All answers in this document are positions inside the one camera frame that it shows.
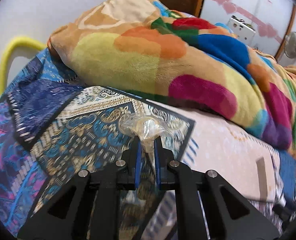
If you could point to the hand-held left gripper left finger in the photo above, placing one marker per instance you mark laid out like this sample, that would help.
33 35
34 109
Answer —
137 166

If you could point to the blue patterned bed sheet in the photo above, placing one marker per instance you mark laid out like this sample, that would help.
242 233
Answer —
63 130

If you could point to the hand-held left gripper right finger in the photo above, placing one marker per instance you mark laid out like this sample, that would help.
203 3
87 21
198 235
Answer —
158 166

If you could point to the grey standing fan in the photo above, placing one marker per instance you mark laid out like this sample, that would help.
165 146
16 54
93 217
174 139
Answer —
293 45

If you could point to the white wall box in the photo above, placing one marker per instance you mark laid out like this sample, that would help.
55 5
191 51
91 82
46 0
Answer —
241 31

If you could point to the yellow bed frame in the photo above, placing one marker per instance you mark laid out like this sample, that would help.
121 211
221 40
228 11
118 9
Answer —
7 55

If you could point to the clear plastic wrapper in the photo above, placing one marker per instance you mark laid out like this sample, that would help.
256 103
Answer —
144 130

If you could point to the colourful patchwork fleece blanket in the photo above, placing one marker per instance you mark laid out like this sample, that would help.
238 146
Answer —
143 62

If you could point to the pink heart wall stickers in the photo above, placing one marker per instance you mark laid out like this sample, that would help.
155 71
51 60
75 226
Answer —
227 2

